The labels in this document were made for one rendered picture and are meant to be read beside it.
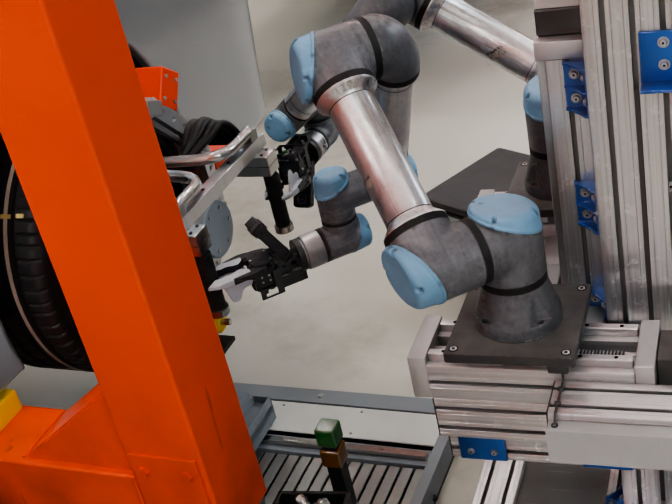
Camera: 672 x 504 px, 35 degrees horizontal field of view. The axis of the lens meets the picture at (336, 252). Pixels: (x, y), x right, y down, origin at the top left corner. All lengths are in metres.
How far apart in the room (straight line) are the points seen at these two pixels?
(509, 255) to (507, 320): 0.13
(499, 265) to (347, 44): 0.47
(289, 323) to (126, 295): 1.87
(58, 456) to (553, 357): 0.93
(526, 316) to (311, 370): 1.56
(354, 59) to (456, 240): 0.37
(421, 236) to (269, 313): 1.94
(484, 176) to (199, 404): 1.81
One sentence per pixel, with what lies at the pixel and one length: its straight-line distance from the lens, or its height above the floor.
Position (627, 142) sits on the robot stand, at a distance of 1.81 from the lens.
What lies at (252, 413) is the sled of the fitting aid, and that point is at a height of 0.15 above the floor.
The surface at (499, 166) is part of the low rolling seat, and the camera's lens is 3.48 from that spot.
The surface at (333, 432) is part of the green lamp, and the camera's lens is 1.96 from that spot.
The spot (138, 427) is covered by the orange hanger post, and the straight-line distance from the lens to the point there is 1.88.
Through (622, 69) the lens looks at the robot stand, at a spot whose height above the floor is 1.22.
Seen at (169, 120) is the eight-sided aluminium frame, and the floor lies 1.05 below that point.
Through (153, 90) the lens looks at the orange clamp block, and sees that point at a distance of 2.41.
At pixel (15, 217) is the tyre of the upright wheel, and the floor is 1.03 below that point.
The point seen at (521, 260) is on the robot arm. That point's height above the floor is 0.97.
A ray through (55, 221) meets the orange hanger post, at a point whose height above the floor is 1.21.
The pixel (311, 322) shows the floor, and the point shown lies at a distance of 3.49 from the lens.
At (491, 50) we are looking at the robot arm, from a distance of 2.32.
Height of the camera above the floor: 1.88
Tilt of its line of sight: 29 degrees down
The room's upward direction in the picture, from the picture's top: 13 degrees counter-clockwise
